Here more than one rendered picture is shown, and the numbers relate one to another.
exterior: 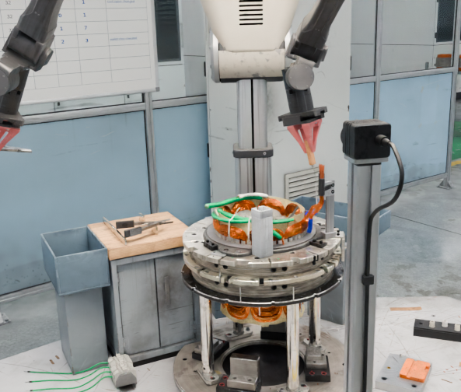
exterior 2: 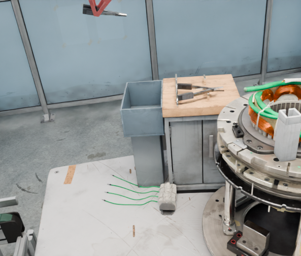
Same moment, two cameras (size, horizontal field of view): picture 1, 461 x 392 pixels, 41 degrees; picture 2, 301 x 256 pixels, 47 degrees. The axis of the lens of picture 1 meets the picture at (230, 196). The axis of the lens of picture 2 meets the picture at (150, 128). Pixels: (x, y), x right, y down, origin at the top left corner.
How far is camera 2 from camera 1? 54 cm
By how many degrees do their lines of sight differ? 32
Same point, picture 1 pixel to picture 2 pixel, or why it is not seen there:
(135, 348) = (182, 180)
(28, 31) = not seen: outside the picture
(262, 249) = (282, 153)
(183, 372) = (210, 214)
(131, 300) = (181, 148)
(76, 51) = not seen: outside the picture
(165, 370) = (201, 203)
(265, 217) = (292, 123)
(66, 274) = (129, 122)
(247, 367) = (257, 237)
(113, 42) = not seen: outside the picture
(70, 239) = (148, 88)
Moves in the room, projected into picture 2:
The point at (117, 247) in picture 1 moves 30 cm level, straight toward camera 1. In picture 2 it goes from (170, 108) to (130, 189)
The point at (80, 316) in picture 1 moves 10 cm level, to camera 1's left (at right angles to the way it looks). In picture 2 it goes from (142, 151) to (113, 144)
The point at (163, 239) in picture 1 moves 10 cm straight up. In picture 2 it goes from (210, 106) to (210, 68)
